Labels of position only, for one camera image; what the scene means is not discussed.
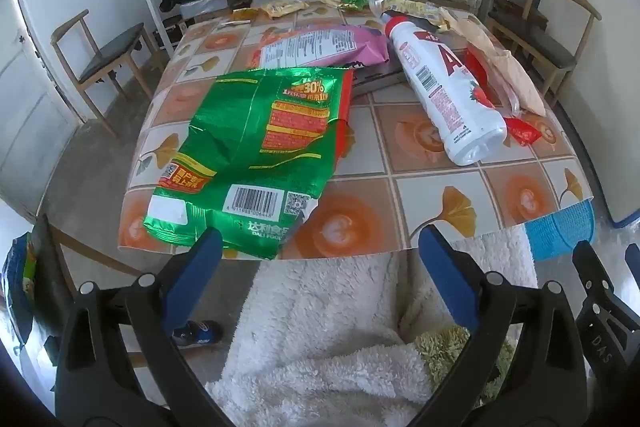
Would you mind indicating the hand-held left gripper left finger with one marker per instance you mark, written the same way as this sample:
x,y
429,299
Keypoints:
x,y
192,277

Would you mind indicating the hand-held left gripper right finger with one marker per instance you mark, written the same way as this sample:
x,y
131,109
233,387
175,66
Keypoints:
x,y
447,279

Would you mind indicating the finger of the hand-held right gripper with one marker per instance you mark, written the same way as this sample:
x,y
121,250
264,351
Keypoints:
x,y
607,322
634,263

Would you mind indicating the blue plastic basket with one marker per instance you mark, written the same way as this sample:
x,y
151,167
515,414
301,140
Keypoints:
x,y
562,232

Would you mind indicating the green snack bag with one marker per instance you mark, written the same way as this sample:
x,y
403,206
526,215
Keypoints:
x,y
240,147

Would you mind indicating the white bottle red cap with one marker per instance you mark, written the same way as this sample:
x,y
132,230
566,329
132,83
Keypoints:
x,y
440,87

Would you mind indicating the blue shoe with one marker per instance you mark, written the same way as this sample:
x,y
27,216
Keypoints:
x,y
200,333

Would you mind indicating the green fluffy cloth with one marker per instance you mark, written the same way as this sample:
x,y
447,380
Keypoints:
x,y
450,347

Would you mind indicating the patterned tablecloth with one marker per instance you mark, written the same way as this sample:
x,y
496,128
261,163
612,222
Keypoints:
x,y
400,187

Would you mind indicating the white fluffy robe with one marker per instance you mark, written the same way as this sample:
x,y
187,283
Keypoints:
x,y
320,332

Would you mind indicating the small red wrapper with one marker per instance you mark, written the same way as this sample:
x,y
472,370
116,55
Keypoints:
x,y
522,132

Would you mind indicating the blue patterned bag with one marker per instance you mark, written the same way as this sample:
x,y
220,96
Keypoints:
x,y
17,277

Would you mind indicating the wooden chair dark seat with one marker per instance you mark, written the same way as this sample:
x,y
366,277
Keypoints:
x,y
107,49
545,42

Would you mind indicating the white door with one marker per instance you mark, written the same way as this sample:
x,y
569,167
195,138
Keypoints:
x,y
30,97

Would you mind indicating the pink snack bag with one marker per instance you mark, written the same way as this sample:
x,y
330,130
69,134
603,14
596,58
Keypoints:
x,y
325,44

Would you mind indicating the small yellow snack packet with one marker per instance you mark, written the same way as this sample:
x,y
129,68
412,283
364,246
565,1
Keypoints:
x,y
246,13

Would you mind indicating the long yellow wrapper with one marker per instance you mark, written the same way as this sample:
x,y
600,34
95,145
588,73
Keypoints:
x,y
417,9

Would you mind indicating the green red snack packet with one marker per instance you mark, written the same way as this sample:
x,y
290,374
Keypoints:
x,y
347,1

